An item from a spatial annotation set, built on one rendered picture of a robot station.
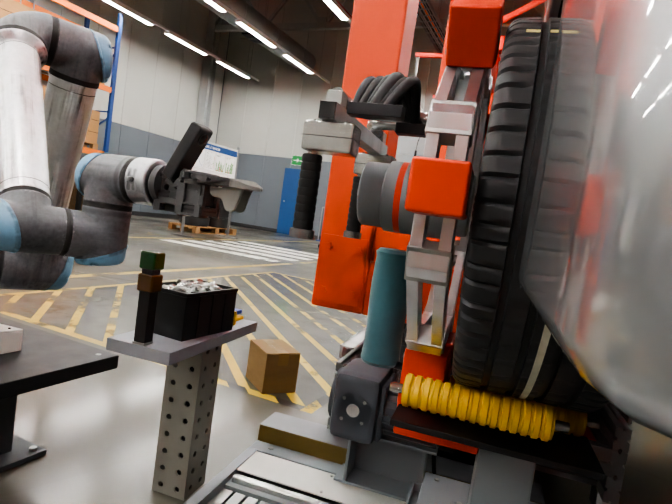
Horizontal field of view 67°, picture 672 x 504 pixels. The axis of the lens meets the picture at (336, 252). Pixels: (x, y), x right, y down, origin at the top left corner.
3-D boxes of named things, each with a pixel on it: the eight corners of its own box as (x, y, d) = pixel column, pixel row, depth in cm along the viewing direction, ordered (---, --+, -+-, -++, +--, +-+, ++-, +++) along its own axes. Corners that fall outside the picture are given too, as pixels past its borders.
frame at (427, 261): (431, 383, 72) (494, -5, 68) (387, 372, 74) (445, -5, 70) (456, 322, 124) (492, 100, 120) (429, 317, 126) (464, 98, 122)
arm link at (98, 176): (102, 202, 106) (108, 155, 106) (152, 210, 103) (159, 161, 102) (66, 197, 97) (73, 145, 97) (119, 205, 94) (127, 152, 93)
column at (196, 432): (183, 500, 132) (203, 345, 129) (151, 489, 135) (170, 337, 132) (204, 483, 142) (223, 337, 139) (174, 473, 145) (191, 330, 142)
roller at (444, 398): (568, 452, 79) (575, 417, 78) (384, 406, 87) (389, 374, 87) (563, 438, 84) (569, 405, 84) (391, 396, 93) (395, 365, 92)
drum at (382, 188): (463, 243, 90) (475, 164, 89) (349, 226, 96) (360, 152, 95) (466, 242, 104) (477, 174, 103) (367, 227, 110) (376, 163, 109)
